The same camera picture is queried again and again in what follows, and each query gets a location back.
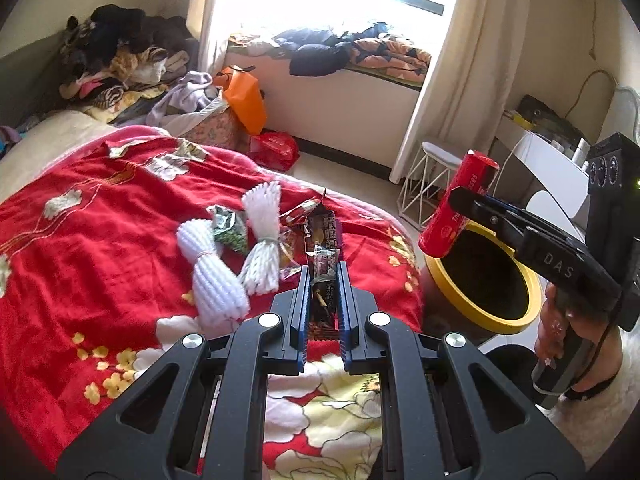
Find white charging cable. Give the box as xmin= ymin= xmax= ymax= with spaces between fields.
xmin=487 ymin=131 xmax=528 ymax=196

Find orange paper bag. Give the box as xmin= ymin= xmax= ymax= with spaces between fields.
xmin=213 ymin=65 xmax=267 ymax=136

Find dark blue jacket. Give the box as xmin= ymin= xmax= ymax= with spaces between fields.
xmin=272 ymin=22 xmax=390 ymax=77

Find red bag on floor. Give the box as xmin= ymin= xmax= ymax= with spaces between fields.
xmin=248 ymin=131 xmax=299 ymax=172

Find left sheer curtain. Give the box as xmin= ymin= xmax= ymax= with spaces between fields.
xmin=198 ymin=0 xmax=232 ymax=75

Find right cream curtain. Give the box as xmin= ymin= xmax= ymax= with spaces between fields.
xmin=390 ymin=0 xmax=530 ymax=183

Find orange patterned quilt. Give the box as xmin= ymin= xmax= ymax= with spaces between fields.
xmin=349 ymin=38 xmax=432 ymax=88

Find red cylindrical snack can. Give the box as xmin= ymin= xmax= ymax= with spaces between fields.
xmin=419 ymin=150 xmax=500 ymax=258

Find white wire stool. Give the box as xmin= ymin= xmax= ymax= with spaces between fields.
xmin=397 ymin=139 xmax=465 ymax=231

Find white desk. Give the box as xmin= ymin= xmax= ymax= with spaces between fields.
xmin=496 ymin=116 xmax=589 ymax=231

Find green patterned snack wrapper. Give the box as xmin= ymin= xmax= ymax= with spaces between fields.
xmin=207 ymin=205 xmax=248 ymax=256

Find grey headboard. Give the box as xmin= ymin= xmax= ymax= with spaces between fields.
xmin=0 ymin=32 xmax=65 ymax=127

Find beige bed mattress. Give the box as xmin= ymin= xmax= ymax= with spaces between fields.
xmin=0 ymin=110 xmax=116 ymax=202

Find pile of clothes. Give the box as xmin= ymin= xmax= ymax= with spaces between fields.
xmin=58 ymin=4 xmax=218 ymax=126

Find black tracker camera box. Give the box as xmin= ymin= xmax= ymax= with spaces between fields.
xmin=586 ymin=132 xmax=639 ymax=332

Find white foam net sleeve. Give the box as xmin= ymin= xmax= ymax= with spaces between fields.
xmin=239 ymin=181 xmax=281 ymax=296

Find white fleece sleeve forearm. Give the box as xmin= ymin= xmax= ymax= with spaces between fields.
xmin=540 ymin=325 xmax=640 ymax=469

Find window frame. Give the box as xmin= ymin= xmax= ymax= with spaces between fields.
xmin=394 ymin=0 xmax=445 ymax=16

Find yellow rimmed trash bin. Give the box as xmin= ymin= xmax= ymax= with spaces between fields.
xmin=421 ymin=222 xmax=542 ymax=346

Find dark brown snack wrapper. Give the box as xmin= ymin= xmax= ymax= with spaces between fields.
xmin=304 ymin=204 xmax=343 ymax=341

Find red white candy wrapper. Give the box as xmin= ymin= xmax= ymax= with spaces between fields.
xmin=279 ymin=197 xmax=321 ymax=226

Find clear orange candy wrapper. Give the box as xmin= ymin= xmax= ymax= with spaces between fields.
xmin=278 ymin=226 xmax=305 ymax=281

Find right hand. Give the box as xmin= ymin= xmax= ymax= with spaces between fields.
xmin=532 ymin=284 xmax=623 ymax=408

